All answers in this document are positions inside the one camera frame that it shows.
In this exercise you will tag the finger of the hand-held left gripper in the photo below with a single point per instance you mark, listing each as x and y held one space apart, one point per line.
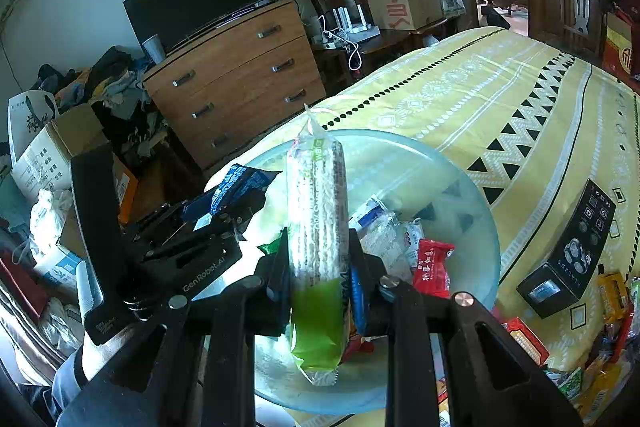
172 219
230 222

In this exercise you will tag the grey cup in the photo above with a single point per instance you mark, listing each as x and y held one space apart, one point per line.
153 48

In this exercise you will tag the black product box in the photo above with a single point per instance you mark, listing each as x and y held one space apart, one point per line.
570 252

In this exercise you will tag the white and blue small packet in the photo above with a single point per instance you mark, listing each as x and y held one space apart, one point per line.
369 214

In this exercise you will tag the small red snack packet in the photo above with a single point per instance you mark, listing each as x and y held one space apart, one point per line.
432 269

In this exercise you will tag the red and orange gift box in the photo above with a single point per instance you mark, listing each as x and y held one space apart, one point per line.
527 341

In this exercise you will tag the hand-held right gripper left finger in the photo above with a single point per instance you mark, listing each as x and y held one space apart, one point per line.
235 332

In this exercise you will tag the white plastic bag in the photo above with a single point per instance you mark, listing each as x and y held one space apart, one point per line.
50 219

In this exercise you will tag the glass bowl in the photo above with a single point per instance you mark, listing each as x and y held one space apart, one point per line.
425 167

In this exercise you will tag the person's left forearm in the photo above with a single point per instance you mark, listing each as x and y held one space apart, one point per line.
75 377

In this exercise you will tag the clear white snack packet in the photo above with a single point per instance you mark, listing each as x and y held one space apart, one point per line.
387 252

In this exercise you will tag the open cardboard box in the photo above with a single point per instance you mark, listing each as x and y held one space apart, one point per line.
55 157

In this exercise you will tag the blue snack packet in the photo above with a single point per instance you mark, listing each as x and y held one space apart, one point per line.
240 187

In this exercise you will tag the dark wooden table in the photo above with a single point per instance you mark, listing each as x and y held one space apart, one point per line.
395 42

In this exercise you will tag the cardboard box with red print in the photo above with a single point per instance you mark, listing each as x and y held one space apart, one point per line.
405 4

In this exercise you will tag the orange snack packet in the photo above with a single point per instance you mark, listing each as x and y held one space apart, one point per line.
612 296

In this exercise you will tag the carved wooden chair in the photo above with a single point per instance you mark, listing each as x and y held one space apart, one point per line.
580 12

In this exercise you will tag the wooden dresser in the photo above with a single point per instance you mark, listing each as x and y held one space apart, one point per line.
235 82

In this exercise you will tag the white printed shopping bag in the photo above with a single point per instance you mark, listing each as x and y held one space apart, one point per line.
32 122

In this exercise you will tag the green and white rice cracker packet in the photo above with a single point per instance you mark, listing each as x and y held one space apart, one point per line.
317 227

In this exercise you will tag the white power strip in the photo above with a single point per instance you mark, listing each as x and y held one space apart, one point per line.
334 42

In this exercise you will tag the red and gold box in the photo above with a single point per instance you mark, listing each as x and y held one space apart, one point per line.
622 47

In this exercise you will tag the pile of clothes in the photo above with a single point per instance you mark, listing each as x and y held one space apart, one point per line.
105 82

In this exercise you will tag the white router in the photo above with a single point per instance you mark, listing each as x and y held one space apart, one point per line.
345 19

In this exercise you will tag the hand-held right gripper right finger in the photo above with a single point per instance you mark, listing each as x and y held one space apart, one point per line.
357 302

